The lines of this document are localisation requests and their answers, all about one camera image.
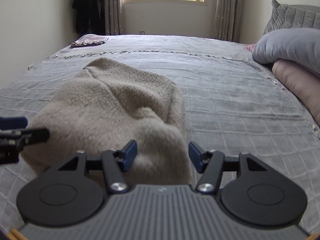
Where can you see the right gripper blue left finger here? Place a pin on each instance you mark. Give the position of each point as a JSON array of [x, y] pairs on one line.
[[115, 163]]

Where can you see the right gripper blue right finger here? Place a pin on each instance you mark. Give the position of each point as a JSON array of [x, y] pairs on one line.
[[209, 164]]

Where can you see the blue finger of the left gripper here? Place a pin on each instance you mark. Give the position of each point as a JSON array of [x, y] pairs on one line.
[[9, 123]]

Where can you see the cream fleece zip jacket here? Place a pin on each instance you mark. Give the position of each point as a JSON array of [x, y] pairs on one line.
[[105, 106]]

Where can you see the dark hanging clothes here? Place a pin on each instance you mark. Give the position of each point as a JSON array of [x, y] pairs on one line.
[[90, 16]]

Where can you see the grey quilted bedspread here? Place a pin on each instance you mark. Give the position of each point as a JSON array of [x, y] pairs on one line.
[[233, 104]]

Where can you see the small pink pillow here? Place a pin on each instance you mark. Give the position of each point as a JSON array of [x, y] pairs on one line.
[[250, 47]]

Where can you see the right grey curtain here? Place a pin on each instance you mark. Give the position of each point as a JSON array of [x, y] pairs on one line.
[[226, 25]]

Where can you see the grey curtain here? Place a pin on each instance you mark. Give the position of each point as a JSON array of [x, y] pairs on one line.
[[114, 20], [226, 25]]

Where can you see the grey pillow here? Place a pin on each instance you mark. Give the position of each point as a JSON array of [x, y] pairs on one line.
[[300, 45]]

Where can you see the grey quilted headboard cushion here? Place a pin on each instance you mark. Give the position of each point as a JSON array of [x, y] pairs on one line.
[[285, 16]]

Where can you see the left grey curtain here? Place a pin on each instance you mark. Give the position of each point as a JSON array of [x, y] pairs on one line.
[[114, 20]]

